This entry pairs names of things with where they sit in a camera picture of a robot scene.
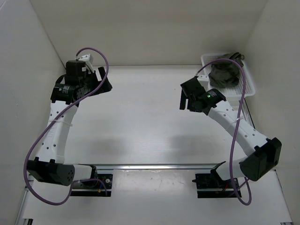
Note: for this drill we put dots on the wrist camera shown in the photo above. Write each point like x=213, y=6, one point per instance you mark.
x=88, y=59
x=203, y=80

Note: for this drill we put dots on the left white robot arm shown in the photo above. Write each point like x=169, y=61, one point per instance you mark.
x=49, y=165

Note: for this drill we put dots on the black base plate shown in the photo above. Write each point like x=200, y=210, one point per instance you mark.
x=95, y=188
x=208, y=187

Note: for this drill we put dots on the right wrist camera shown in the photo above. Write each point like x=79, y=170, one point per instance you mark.
x=203, y=80

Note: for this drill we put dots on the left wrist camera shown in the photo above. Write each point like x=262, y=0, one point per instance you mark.
x=88, y=59

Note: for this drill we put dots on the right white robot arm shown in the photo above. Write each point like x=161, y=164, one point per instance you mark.
x=262, y=153

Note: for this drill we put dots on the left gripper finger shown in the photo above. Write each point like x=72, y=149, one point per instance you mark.
x=106, y=87
x=102, y=73

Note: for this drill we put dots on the aluminium front rail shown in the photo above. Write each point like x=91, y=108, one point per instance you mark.
x=155, y=166

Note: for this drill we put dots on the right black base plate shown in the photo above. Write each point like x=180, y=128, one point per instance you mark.
x=208, y=187

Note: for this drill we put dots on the olive green shorts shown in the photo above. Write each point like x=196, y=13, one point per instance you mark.
x=225, y=74

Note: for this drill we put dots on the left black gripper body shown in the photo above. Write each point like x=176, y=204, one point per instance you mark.
x=90, y=83

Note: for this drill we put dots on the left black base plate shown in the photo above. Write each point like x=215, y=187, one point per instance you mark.
x=95, y=188

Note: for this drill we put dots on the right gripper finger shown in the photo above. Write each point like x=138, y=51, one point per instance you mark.
x=189, y=105
x=183, y=99

